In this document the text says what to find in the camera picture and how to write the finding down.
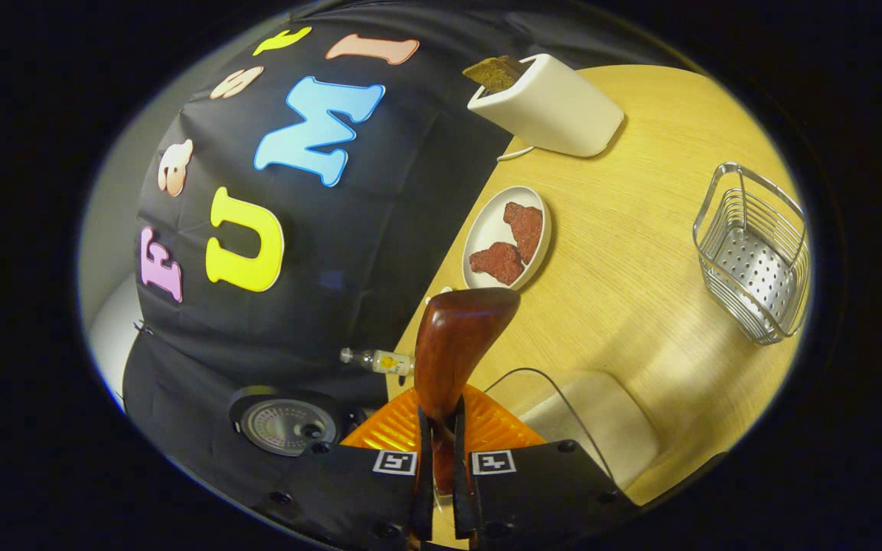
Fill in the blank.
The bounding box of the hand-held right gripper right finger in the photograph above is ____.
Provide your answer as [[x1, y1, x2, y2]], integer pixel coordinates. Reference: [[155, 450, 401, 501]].
[[452, 383, 637, 548]]

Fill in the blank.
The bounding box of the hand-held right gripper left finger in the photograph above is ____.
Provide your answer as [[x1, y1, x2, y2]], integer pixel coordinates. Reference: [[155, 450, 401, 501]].
[[253, 386, 436, 551]]

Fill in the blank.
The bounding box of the brown wooden spoon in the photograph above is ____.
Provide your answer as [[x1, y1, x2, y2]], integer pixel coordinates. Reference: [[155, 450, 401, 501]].
[[414, 288, 522, 498]]

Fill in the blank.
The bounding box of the grey rice cooker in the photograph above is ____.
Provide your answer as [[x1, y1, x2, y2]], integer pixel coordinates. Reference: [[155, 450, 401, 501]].
[[228, 386, 342, 458]]

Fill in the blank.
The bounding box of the metal wire chopstick holder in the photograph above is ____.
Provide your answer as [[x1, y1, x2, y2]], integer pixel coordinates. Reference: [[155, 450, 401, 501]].
[[692, 162, 809, 347]]

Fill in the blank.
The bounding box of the clear glass rice container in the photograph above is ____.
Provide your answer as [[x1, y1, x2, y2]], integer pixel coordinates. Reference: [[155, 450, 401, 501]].
[[483, 367, 660, 491]]

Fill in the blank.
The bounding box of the small clear glass bottle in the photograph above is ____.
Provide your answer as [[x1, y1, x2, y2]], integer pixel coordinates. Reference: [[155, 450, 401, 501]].
[[339, 348, 415, 376]]

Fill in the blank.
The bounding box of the red meat piece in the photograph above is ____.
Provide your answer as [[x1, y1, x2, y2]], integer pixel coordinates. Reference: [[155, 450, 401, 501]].
[[504, 202, 544, 265], [469, 242, 524, 285]]

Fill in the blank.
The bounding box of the white round plate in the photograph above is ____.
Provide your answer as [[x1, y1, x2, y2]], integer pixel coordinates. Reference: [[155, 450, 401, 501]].
[[462, 186, 553, 292]]

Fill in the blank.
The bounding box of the white toaster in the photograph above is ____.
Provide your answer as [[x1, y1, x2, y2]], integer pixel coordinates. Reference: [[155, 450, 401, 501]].
[[468, 54, 626, 158]]

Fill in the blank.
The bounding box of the brown bread slice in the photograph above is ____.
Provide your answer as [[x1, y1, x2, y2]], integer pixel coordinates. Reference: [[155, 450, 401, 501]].
[[462, 55, 530, 94]]

